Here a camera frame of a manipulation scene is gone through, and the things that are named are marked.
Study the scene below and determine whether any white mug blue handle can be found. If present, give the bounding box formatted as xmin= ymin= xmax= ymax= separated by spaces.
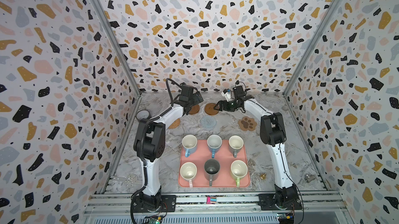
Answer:
xmin=182 ymin=135 xmax=197 ymax=158

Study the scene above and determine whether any white mug green handle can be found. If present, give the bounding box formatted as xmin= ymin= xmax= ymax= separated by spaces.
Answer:
xmin=230 ymin=160 xmax=248 ymax=188

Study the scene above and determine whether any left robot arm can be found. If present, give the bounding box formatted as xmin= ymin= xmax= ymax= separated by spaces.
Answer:
xmin=132 ymin=79 xmax=203 ymax=213

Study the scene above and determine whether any black tape roll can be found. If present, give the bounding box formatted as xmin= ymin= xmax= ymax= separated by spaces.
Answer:
xmin=136 ymin=109 xmax=152 ymax=122

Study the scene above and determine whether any light blue mug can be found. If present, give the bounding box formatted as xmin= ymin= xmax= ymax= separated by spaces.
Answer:
xmin=207 ymin=135 xmax=222 ymax=159

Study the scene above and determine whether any dark grey mug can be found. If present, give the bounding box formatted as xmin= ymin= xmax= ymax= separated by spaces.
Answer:
xmin=204 ymin=159 xmax=220 ymax=187

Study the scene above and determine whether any brown wooden coaster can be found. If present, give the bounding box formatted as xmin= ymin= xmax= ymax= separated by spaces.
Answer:
xmin=204 ymin=103 xmax=219 ymax=116
xmin=189 ymin=105 xmax=200 ymax=115

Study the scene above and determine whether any white mug pink handle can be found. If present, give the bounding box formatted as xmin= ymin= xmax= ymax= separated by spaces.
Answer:
xmin=180 ymin=162 xmax=197 ymax=188

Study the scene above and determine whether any aluminium front rail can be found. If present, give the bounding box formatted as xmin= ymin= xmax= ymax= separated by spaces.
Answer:
xmin=82 ymin=191 xmax=353 ymax=224

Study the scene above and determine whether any pink silicone tray mat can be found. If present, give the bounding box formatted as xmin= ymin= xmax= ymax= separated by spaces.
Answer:
xmin=178 ymin=140 xmax=251 ymax=188

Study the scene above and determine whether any woven rattan coaster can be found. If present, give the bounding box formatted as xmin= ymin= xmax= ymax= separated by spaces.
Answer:
xmin=168 ymin=118 xmax=181 ymax=129

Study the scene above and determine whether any paw print wooden coaster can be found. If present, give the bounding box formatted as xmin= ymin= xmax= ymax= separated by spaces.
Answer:
xmin=238 ymin=117 xmax=257 ymax=131

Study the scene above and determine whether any small brass bell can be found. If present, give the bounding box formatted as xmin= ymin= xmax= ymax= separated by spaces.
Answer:
xmin=260 ymin=173 xmax=267 ymax=180

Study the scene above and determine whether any white mug grey handle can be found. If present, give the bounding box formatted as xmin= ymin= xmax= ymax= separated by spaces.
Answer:
xmin=228 ymin=135 xmax=244 ymax=158

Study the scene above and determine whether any clear perforated disc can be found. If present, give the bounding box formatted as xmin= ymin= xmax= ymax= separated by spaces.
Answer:
xmin=124 ymin=174 xmax=140 ymax=188

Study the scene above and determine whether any light blue round coaster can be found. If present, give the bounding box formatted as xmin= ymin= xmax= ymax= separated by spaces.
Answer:
xmin=201 ymin=116 xmax=217 ymax=130

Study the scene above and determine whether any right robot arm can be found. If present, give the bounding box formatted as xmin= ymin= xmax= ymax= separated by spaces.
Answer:
xmin=214 ymin=86 xmax=301 ymax=209

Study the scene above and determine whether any small silver bell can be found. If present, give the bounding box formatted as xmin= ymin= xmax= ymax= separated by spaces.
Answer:
xmin=304 ymin=174 xmax=316 ymax=183

